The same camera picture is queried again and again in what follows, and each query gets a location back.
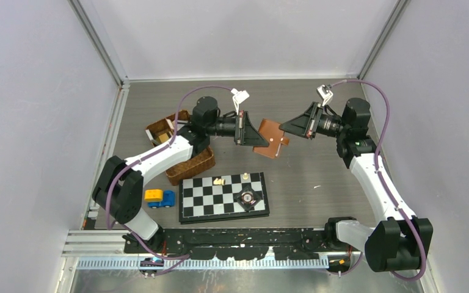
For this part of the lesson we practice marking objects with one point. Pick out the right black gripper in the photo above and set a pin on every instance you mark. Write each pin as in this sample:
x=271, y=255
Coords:
x=306, y=124

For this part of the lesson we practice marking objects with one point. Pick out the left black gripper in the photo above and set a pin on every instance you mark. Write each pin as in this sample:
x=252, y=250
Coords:
x=247, y=135

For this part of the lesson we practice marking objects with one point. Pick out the brown leather card holder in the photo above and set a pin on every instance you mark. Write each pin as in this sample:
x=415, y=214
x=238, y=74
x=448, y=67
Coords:
x=275, y=137

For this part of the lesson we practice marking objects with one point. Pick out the white magnetic stripe card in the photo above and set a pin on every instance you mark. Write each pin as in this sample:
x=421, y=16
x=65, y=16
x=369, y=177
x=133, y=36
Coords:
x=170, y=124

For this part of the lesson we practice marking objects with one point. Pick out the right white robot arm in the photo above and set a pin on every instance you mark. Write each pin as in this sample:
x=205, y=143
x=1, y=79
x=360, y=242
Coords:
x=400, y=240

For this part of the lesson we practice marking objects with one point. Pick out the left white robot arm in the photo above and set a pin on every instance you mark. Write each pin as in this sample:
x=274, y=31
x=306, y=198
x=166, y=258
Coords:
x=121, y=182

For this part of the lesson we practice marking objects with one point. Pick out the fallen cream chess piece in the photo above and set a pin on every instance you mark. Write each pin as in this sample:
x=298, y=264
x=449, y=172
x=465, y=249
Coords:
x=219, y=181

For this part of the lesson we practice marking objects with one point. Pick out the black white chessboard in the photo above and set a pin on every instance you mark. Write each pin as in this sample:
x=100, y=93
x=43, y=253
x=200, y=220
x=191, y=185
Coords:
x=201, y=201

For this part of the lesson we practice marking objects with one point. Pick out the black red round object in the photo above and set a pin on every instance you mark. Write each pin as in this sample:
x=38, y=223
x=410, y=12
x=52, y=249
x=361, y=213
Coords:
x=248, y=198

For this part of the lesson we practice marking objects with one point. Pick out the brown woven basket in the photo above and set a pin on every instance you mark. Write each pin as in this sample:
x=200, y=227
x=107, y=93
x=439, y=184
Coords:
x=187, y=169

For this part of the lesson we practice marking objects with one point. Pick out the blue yellow toy truck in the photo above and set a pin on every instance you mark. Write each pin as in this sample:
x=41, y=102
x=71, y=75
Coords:
x=157, y=198

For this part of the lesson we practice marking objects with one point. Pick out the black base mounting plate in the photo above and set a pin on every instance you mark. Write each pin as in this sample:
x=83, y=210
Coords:
x=240, y=244

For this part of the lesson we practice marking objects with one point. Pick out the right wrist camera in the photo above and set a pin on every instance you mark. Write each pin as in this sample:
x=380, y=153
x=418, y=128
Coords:
x=325, y=94

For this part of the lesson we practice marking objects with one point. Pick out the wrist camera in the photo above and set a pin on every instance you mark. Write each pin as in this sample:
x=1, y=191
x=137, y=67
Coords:
x=239, y=96
x=325, y=94

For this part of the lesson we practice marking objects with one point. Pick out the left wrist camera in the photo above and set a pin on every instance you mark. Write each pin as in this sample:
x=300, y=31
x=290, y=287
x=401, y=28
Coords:
x=239, y=96

